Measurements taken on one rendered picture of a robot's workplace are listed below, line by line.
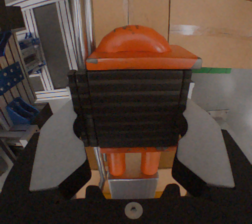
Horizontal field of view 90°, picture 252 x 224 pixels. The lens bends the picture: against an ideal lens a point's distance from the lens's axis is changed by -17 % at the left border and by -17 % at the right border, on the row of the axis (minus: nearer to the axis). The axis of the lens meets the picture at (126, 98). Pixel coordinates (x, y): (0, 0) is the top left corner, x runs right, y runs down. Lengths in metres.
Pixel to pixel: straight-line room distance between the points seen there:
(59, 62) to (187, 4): 0.97
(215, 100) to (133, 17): 1.34
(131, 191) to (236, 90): 1.79
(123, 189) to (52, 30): 1.16
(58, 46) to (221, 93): 1.65
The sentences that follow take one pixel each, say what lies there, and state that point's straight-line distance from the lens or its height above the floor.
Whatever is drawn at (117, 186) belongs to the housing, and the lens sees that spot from 0.21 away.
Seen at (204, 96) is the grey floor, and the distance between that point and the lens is 1.72.
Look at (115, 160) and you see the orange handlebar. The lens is 0.17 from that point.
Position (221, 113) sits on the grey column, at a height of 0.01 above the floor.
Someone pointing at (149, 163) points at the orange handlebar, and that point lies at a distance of 0.18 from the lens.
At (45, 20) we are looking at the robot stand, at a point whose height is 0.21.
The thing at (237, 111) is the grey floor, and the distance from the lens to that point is 2.12.
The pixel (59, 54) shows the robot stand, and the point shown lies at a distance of 1.25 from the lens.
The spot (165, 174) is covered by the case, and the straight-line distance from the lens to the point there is 0.47.
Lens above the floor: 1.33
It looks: 61 degrees down
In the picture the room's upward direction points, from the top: 180 degrees counter-clockwise
